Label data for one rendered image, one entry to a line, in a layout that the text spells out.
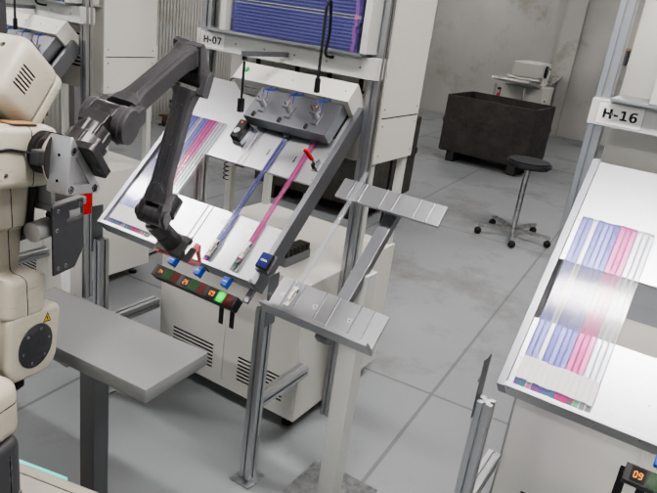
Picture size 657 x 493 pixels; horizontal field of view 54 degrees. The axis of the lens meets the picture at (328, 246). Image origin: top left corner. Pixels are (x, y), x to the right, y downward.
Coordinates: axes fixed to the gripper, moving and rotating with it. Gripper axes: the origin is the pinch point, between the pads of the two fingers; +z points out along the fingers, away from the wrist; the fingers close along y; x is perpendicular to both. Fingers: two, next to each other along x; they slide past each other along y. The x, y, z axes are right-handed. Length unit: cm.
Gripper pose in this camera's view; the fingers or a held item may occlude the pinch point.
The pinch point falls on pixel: (187, 257)
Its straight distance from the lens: 200.0
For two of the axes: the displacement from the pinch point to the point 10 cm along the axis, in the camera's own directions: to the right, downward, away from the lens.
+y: -8.3, -2.8, 4.8
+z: 2.9, 5.3, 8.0
